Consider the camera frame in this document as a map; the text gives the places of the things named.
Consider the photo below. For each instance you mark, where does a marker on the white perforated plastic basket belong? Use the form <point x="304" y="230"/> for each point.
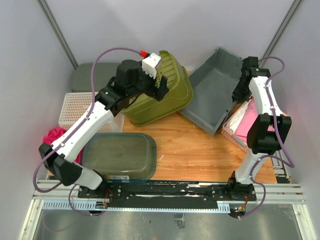
<point x="75" y="105"/>

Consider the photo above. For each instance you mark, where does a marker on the grey plastic bin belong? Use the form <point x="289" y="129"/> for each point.
<point x="213" y="83"/>

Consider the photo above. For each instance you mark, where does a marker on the pink folded cloth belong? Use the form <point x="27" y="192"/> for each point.
<point x="242" y="120"/>

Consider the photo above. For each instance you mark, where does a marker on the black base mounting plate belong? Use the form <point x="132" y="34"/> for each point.
<point x="169" y="195"/>

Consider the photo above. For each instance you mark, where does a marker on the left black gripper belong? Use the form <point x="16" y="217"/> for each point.
<point x="151" y="91"/>

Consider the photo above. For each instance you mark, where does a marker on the dark grey plastic tray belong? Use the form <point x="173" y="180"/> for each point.
<point x="81" y="78"/>

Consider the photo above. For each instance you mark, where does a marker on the magenta cloth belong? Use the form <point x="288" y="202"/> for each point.
<point x="56" y="133"/>

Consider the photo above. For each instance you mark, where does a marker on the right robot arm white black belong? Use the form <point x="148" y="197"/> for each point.
<point x="268" y="131"/>

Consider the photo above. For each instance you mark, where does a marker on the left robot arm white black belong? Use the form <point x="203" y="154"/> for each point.
<point x="59" y="157"/>

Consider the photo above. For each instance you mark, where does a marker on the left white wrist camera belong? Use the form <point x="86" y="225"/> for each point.
<point x="150" y="63"/>

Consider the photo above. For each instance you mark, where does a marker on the translucent blue plastic tub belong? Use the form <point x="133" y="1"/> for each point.
<point x="121" y="156"/>

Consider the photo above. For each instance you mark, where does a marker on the aluminium frame rail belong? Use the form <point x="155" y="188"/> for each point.
<point x="65" y="197"/>

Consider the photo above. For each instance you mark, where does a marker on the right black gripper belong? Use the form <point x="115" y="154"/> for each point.
<point x="236" y="95"/>

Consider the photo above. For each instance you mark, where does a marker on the olive green plastic basin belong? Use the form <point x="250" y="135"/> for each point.
<point x="146" y="109"/>

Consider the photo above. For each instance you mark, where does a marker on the pink plastic basket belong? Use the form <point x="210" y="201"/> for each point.
<point x="227" y="133"/>

